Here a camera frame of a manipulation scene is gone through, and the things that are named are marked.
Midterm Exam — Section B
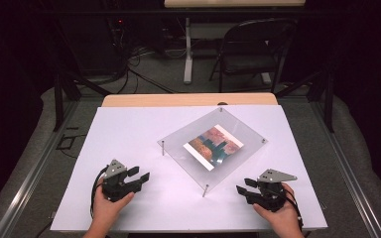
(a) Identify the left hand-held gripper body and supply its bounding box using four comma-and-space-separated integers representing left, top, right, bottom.
100, 159, 144, 203

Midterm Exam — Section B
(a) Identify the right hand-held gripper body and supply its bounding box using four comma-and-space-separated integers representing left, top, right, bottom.
244, 169, 298, 213

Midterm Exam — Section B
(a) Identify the clear acrylic picture frame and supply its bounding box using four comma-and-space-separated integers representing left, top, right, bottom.
157, 106, 269, 198

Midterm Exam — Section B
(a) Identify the person's left hand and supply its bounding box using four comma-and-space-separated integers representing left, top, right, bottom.
92, 178, 136, 230

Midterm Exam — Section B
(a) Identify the person's right hand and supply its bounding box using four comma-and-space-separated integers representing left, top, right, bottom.
252, 182, 304, 234

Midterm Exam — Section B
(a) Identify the white table board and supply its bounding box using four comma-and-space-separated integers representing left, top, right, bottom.
50, 104, 328, 232

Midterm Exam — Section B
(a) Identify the light wooden table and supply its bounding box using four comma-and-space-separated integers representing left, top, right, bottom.
101, 92, 279, 108

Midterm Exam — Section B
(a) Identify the black metal stand brace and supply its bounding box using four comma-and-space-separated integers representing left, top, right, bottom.
275, 63, 335, 134
53, 70, 112, 133

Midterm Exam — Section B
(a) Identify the black folding chair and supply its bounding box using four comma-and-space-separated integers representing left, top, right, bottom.
208, 17, 300, 94

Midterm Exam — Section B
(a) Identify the white desk leg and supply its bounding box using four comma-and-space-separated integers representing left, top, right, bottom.
183, 17, 194, 85

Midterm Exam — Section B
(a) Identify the light background desk top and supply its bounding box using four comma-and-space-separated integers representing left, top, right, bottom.
164, 0, 307, 9

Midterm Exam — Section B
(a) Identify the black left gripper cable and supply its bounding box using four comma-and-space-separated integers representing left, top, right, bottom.
89, 166, 109, 220

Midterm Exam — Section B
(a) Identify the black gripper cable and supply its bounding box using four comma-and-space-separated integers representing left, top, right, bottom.
283, 188, 305, 232
89, 166, 109, 220

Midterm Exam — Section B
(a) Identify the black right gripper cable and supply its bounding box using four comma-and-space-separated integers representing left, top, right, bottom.
283, 188, 305, 232

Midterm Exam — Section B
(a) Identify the aluminium floor rail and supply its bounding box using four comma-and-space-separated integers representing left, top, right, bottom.
0, 98, 81, 238
310, 98, 381, 238

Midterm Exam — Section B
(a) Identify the bundle of black floor cables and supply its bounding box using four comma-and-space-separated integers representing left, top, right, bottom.
107, 18, 180, 95

